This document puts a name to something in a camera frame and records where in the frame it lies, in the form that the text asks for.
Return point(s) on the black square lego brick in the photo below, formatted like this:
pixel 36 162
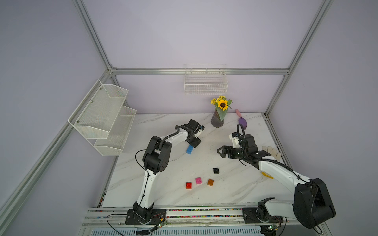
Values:
pixel 216 171

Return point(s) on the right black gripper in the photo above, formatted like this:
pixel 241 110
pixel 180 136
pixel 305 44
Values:
pixel 230 151

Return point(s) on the red square lego brick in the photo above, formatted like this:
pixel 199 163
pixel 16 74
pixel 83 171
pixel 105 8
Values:
pixel 188 185

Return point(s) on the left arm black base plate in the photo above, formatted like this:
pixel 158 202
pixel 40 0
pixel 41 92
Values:
pixel 150 217

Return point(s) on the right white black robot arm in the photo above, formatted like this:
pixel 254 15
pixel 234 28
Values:
pixel 310 204

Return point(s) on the aluminium front rail frame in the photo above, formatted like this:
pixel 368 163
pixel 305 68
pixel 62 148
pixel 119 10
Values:
pixel 181 216

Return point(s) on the sunflower bouquet in grey vase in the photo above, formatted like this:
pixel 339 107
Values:
pixel 222 105

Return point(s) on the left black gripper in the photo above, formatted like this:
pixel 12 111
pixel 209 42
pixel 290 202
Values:
pixel 196 143

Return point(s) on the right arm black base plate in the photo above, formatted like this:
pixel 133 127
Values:
pixel 255 215

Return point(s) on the white wire wall basket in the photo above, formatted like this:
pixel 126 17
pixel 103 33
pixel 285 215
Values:
pixel 206 79

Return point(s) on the white mesh two-tier shelf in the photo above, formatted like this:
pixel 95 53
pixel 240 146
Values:
pixel 103 118

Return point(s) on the blue long lego brick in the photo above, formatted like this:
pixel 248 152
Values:
pixel 190 149

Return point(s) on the purple pink garden trowel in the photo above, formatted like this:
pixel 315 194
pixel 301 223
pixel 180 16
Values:
pixel 242 121

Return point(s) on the orange square lego brick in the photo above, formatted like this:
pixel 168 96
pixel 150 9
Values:
pixel 210 182

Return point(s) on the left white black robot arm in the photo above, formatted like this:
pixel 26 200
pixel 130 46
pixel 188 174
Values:
pixel 156 158

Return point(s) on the white work glove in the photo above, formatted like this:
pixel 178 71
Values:
pixel 273 152

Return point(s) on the pink square lego brick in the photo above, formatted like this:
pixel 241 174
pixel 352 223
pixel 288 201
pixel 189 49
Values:
pixel 198 181

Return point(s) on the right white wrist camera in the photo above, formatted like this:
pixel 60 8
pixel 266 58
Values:
pixel 234 137

